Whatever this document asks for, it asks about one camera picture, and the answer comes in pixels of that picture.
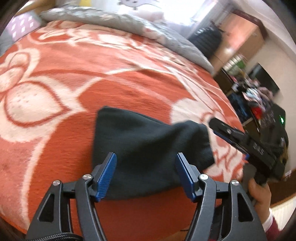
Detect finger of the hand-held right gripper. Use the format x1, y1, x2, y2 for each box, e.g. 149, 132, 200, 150
214, 132, 250, 161
209, 118, 249, 145

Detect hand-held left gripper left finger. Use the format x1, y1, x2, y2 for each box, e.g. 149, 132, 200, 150
25, 152, 117, 241

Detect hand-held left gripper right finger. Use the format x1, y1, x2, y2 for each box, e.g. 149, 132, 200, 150
175, 152, 267, 241

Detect black pants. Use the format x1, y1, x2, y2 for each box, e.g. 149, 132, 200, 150
92, 106, 215, 201

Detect person's right forearm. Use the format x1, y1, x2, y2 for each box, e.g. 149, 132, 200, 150
261, 207, 287, 241

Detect person's right hand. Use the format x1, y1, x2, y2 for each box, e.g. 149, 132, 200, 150
248, 179, 271, 210

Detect dark cluttered cabinet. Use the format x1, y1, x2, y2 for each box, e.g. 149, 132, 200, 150
214, 68, 262, 126

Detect orange floral blanket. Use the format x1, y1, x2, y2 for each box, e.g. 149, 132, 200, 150
0, 20, 249, 241

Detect black television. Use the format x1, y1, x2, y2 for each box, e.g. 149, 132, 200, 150
248, 64, 280, 95

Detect green white boxes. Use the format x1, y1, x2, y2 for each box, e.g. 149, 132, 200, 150
223, 54, 248, 77

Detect wooden wardrobe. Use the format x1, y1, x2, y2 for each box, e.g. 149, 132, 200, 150
209, 10, 269, 75

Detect grey floral quilt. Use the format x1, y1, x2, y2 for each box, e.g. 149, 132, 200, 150
39, 5, 214, 75

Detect pink grey pillow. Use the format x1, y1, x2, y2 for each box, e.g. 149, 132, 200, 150
0, 11, 47, 55

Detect wooden headboard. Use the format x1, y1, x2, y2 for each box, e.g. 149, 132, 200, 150
21, 0, 60, 14

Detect black braided cable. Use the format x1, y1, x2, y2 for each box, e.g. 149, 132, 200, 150
25, 232, 81, 241

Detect grey bed guard rail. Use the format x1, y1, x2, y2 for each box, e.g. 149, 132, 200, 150
117, 0, 162, 10

